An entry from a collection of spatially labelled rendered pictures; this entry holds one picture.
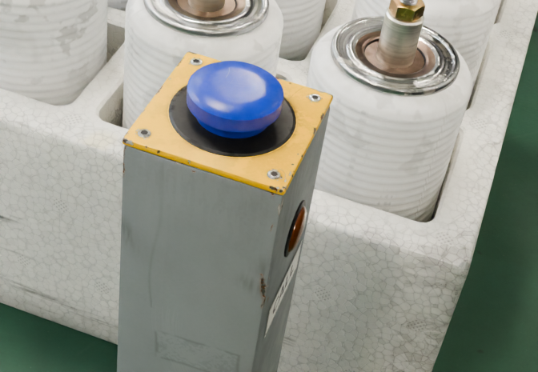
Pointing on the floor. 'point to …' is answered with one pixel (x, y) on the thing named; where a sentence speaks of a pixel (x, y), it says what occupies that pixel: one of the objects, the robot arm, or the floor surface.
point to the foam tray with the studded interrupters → (444, 303)
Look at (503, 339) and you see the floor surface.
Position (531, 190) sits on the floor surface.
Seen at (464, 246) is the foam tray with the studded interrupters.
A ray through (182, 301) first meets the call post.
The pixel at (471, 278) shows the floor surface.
